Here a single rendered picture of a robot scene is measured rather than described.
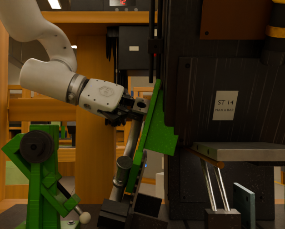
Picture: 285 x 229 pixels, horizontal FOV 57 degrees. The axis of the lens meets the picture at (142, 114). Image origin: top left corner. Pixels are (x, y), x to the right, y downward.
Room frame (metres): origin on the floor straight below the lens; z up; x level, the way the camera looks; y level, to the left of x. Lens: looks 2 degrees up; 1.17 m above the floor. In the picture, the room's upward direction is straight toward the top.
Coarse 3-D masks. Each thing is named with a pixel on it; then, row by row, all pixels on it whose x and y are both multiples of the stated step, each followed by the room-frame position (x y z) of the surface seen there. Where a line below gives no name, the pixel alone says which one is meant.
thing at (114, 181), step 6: (120, 156) 0.60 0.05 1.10; (126, 156) 0.60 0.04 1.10; (120, 162) 0.59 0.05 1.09; (126, 162) 0.59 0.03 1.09; (132, 162) 0.59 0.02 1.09; (120, 168) 0.58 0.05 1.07; (126, 168) 0.58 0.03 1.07; (120, 174) 0.60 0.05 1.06; (126, 174) 0.60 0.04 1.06; (114, 180) 0.63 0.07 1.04; (120, 180) 0.61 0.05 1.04; (126, 180) 0.62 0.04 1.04; (120, 186) 0.62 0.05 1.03
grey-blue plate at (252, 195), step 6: (234, 186) 0.59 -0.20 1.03; (240, 186) 0.56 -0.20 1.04; (234, 192) 0.59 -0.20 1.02; (240, 192) 0.55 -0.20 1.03; (246, 192) 0.52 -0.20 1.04; (252, 192) 0.51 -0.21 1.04; (234, 198) 0.59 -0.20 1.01; (240, 198) 0.55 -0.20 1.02; (246, 198) 0.52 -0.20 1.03; (252, 198) 0.50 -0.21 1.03; (234, 204) 0.59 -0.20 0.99; (240, 204) 0.55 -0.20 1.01; (246, 204) 0.52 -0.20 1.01; (252, 204) 0.50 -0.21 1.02; (240, 210) 0.55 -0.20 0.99; (246, 210) 0.52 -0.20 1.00; (252, 210) 0.50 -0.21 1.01; (246, 216) 0.52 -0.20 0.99; (252, 216) 0.50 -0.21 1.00; (246, 222) 0.52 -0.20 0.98; (252, 222) 0.50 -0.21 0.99; (246, 228) 0.52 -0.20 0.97; (252, 228) 0.50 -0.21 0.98
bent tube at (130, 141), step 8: (136, 104) 0.70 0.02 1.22; (144, 104) 0.71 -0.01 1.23; (136, 112) 0.69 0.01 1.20; (144, 112) 0.68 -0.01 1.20; (136, 128) 0.75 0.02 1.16; (128, 136) 0.77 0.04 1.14; (136, 136) 0.76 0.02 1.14; (128, 144) 0.76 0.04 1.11; (136, 144) 0.77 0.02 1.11; (128, 152) 0.75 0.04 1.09; (112, 192) 0.65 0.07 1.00; (120, 192) 0.65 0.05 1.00; (120, 200) 0.64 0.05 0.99
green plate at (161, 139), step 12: (156, 84) 0.59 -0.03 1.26; (156, 96) 0.59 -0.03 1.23; (156, 108) 0.60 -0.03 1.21; (156, 120) 0.60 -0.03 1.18; (144, 132) 0.59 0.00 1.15; (156, 132) 0.60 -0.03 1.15; (168, 132) 0.60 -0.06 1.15; (144, 144) 0.59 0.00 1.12; (156, 144) 0.60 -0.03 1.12; (168, 144) 0.60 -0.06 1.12
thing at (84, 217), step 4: (76, 208) 0.64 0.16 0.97; (76, 212) 0.64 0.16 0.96; (80, 212) 0.64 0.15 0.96; (84, 212) 0.65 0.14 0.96; (80, 216) 0.64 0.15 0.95; (84, 216) 0.64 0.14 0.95; (88, 216) 0.64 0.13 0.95; (80, 220) 0.64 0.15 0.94; (84, 220) 0.64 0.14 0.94; (88, 220) 0.64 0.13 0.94
